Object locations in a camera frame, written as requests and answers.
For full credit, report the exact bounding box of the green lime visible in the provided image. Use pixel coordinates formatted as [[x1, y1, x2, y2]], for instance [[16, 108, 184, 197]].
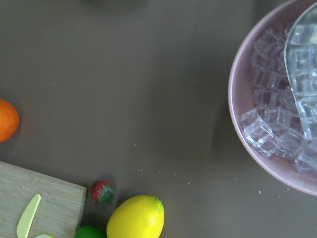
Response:
[[74, 226, 106, 238]]

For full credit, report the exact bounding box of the orange mandarin fruit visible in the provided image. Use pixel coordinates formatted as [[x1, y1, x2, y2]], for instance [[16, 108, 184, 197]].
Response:
[[0, 99, 20, 143]]

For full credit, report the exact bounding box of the red strawberry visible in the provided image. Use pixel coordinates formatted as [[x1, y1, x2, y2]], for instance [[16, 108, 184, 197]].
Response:
[[91, 181, 114, 204]]

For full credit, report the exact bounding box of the whole yellow lemon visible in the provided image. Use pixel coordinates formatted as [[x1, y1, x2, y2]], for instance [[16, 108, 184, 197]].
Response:
[[106, 195, 164, 238]]

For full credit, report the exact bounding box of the yellow plastic knife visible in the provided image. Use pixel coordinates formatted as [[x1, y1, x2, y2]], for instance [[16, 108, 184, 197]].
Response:
[[16, 194, 41, 238]]

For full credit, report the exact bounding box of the metal ice scoop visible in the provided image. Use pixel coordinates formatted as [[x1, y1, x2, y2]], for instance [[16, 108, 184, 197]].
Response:
[[284, 3, 317, 141]]

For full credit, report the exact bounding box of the bamboo cutting board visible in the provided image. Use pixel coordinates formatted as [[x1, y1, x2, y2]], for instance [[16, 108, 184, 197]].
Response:
[[0, 162, 87, 238]]

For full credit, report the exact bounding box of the pink bowl of ice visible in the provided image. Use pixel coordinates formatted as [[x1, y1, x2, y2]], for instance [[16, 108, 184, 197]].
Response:
[[228, 0, 317, 196]]

